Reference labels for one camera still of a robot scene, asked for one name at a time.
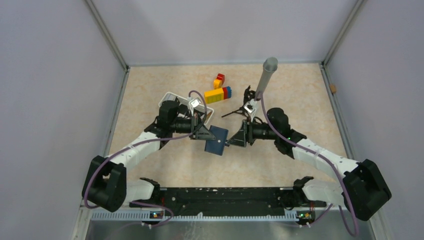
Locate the yellow toy block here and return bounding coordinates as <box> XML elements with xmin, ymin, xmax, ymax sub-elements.
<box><xmin>203</xmin><ymin>88</ymin><xmax>224</xmax><ymax>104</ymax></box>

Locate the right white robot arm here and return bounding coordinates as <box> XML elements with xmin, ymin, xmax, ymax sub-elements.
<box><xmin>226</xmin><ymin>107</ymin><xmax>392</xmax><ymax>221</ymax></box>

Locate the black mini tripod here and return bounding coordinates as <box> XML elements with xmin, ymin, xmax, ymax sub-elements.
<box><xmin>221</xmin><ymin>85</ymin><xmax>256</xmax><ymax>118</ymax></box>

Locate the small orange toy block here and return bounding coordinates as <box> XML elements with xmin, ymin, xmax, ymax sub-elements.
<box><xmin>213</xmin><ymin>78</ymin><xmax>222</xmax><ymax>90</ymax></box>

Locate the red blue toy block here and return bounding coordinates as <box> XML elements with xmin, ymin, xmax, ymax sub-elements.
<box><xmin>222</xmin><ymin>86</ymin><xmax>232</xmax><ymax>100</ymax></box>

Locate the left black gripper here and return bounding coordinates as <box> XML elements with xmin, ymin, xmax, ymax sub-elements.
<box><xmin>170</xmin><ymin>112</ymin><xmax>216</xmax><ymax>140</ymax></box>

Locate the blue leather card holder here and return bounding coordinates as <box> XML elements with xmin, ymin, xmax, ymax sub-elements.
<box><xmin>204</xmin><ymin>125</ymin><xmax>229</xmax><ymax>156</ymax></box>

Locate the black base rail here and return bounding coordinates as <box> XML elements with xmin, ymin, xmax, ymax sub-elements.
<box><xmin>145</xmin><ymin>187</ymin><xmax>327</xmax><ymax>217</ymax></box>

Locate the small brown wall object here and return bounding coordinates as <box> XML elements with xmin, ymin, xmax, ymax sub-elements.
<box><xmin>329</xmin><ymin>84</ymin><xmax>337</xmax><ymax>94</ymax></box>

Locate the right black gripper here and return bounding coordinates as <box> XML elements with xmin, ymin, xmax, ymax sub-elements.
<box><xmin>227</xmin><ymin>116</ymin><xmax>279</xmax><ymax>147</ymax></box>

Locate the grey microphone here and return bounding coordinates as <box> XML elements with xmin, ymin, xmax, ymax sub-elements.
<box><xmin>254</xmin><ymin>57</ymin><xmax>279</xmax><ymax>101</ymax></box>

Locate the white rectangular tray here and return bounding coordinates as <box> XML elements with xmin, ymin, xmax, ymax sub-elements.
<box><xmin>158</xmin><ymin>91</ymin><xmax>215</xmax><ymax>125</ymax></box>

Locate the small red toy block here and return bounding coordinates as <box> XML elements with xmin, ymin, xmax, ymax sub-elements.
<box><xmin>216</xmin><ymin>73</ymin><xmax>225</xmax><ymax>85</ymax></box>

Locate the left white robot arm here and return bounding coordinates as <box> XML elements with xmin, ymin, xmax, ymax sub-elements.
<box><xmin>81</xmin><ymin>98</ymin><xmax>216</xmax><ymax>212</ymax></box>

